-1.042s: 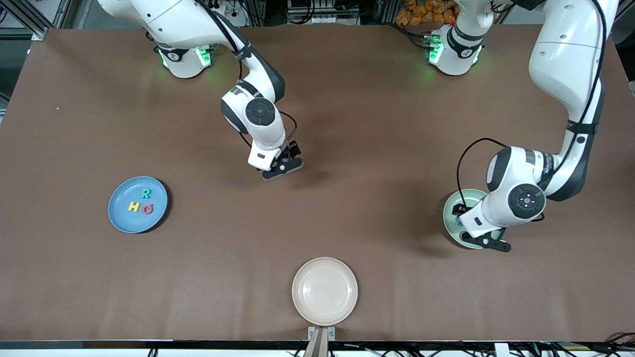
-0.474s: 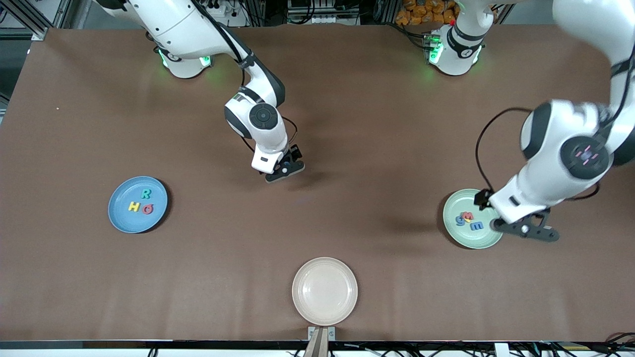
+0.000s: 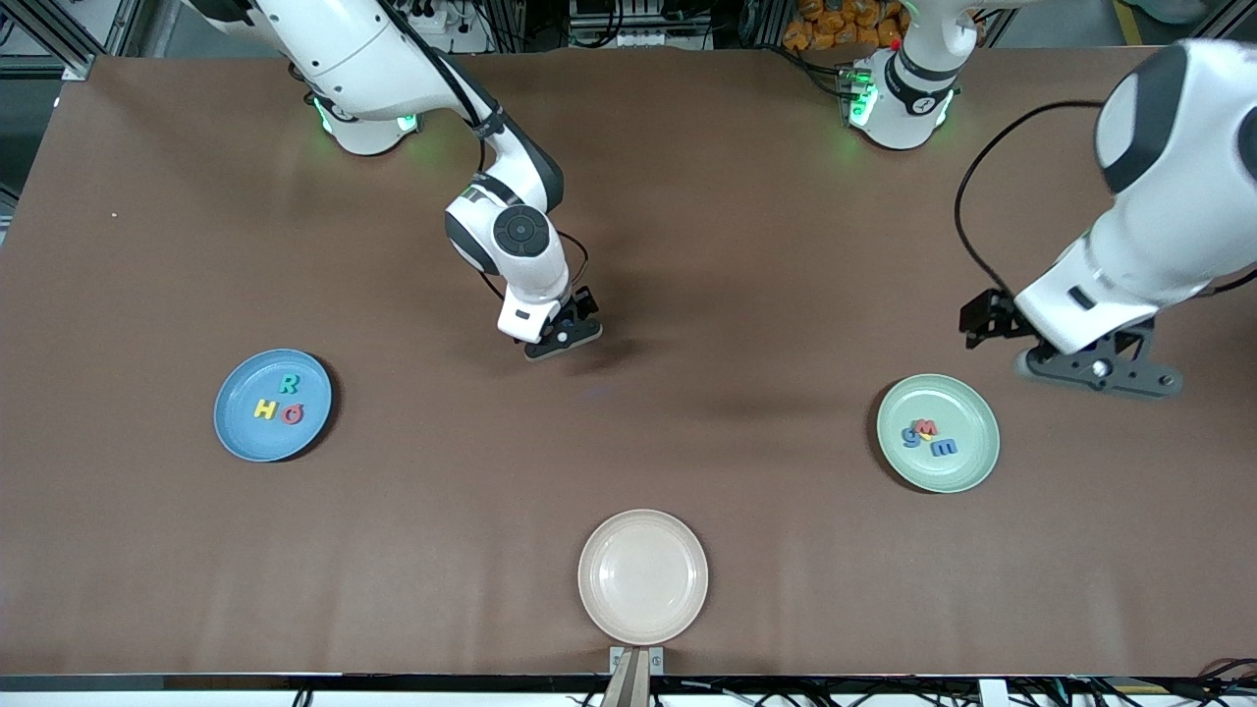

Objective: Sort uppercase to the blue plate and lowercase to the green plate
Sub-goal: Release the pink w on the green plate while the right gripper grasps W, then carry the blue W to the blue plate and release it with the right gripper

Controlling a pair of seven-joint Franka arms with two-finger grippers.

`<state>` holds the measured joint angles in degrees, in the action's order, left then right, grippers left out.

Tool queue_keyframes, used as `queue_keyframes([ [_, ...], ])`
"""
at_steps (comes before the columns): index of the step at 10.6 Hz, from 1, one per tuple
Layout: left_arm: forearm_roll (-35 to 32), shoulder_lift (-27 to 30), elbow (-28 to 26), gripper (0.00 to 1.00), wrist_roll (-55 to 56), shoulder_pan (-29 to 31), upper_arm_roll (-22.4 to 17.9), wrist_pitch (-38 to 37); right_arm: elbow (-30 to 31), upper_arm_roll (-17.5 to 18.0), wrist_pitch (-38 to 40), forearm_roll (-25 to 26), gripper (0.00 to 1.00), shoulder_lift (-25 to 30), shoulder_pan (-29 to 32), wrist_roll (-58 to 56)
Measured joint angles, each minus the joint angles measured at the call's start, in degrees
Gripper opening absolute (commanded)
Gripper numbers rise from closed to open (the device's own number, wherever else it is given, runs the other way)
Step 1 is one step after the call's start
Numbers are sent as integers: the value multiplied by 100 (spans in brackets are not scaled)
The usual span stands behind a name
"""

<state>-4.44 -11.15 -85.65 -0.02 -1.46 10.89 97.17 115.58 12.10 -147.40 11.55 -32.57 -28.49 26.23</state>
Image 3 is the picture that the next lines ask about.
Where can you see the white power strip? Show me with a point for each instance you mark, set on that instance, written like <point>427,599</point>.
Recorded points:
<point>442,25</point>
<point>638,39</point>

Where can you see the teal foam letter R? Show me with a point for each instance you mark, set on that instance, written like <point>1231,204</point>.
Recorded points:
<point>288,384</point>

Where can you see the blue round plate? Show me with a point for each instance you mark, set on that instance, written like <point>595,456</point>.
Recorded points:
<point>245,432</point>

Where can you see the beige round plate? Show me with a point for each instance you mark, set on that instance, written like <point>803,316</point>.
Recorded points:
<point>643,576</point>

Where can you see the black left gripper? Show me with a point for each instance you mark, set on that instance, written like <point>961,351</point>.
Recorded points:
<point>990,316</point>

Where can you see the red foam letter Q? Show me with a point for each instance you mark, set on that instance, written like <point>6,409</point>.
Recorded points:
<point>285,415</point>

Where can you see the aluminium frame profile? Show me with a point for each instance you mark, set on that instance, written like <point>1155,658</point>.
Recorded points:
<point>74,59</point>

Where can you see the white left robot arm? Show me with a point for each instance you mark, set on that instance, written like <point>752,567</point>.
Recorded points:
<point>1159,196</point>

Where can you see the green round plate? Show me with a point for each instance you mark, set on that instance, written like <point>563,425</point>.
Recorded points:
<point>967,412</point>

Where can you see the yellow foam letter H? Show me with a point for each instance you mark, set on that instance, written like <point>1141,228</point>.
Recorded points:
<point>265,409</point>

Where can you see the orange packaged items pile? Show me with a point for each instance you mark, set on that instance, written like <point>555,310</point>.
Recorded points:
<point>820,25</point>

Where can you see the metal table edge bracket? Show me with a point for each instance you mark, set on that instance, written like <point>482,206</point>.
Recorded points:
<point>636,678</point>

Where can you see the brown table cover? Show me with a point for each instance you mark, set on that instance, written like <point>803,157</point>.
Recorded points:
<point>147,589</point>

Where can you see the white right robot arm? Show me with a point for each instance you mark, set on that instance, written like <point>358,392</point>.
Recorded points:
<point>344,49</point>

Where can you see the blue foam lowercase letter m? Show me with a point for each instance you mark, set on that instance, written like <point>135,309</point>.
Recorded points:
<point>944,449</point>

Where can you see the blue foam lowercase letter g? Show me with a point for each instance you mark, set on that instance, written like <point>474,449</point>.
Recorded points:
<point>911,438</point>

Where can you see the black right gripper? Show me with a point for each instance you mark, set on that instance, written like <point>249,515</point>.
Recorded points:
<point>579,308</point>

